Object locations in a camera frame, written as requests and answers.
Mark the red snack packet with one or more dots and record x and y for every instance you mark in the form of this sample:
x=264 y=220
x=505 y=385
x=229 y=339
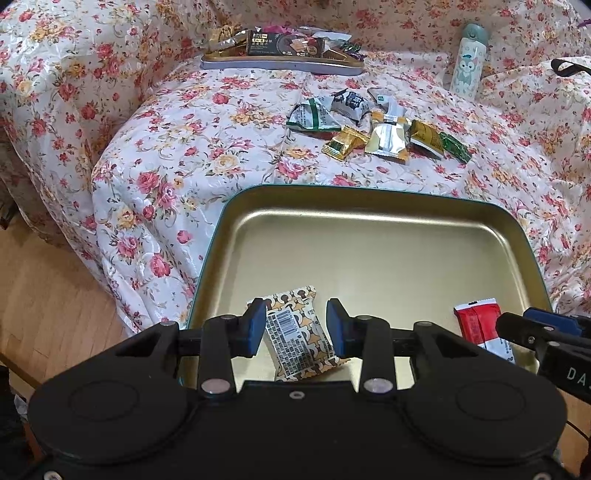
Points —
x=475 y=323

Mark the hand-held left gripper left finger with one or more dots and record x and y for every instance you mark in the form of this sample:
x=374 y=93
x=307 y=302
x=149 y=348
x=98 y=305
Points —
x=251 y=325

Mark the gold green snack packet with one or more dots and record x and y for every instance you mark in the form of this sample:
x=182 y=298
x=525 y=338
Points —
x=427 y=136

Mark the black snack box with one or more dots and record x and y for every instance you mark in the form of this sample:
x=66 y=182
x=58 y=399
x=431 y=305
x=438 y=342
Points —
x=277 y=44

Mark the small gold snack packet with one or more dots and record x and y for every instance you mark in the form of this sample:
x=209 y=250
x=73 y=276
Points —
x=340 y=144

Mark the dark blue white snack packet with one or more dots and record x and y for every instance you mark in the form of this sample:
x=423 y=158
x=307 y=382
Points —
x=353 y=104

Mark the white cartoon print bottle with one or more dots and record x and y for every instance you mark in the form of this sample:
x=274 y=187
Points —
x=467 y=64

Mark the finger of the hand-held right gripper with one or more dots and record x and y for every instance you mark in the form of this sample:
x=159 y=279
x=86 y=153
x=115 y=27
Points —
x=554 y=321
x=519 y=330

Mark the dark green snack packet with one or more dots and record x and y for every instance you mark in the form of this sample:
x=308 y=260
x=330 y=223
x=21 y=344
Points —
x=455 y=145

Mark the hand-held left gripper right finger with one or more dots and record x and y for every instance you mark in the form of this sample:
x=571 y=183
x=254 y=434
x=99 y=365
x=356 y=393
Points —
x=336 y=325

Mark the dark object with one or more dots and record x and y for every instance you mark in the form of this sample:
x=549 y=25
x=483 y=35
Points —
x=11 y=415

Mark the green white snack packet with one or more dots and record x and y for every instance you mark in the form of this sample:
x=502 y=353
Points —
x=309 y=115

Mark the mushroom print snack packet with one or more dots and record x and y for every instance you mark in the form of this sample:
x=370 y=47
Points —
x=295 y=332

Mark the silver yellow snack packet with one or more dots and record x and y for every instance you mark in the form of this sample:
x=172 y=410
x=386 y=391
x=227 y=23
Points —
x=388 y=141

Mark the pile of assorted wrapped snacks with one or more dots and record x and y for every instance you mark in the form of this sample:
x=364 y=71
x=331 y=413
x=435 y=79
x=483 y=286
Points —
x=221 y=39

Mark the grey triangular tin tray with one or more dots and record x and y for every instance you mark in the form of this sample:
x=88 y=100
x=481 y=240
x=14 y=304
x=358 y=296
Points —
x=277 y=67

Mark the gold rectangular tin tray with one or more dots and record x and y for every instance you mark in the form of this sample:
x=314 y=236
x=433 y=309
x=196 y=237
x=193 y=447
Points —
x=369 y=258

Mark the plain silver snack packet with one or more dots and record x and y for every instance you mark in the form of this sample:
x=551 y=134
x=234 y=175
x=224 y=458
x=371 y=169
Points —
x=387 y=105

